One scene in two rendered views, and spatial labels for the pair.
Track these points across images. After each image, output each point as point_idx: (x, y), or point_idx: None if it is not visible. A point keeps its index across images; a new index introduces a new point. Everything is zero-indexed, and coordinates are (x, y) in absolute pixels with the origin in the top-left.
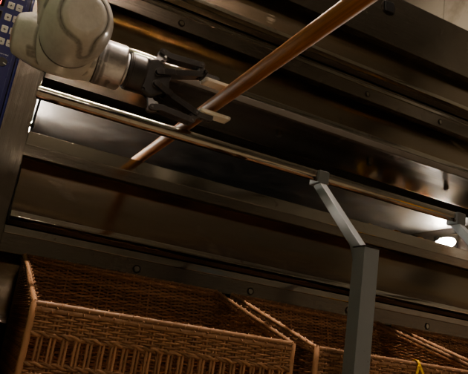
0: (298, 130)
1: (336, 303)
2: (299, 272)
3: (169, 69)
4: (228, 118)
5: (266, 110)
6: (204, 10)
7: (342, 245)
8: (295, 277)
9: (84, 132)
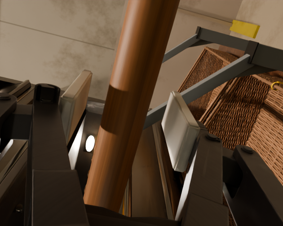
0: (22, 184)
1: (174, 186)
2: (162, 207)
3: (38, 194)
4: (178, 93)
5: None
6: None
7: None
8: (171, 208)
9: None
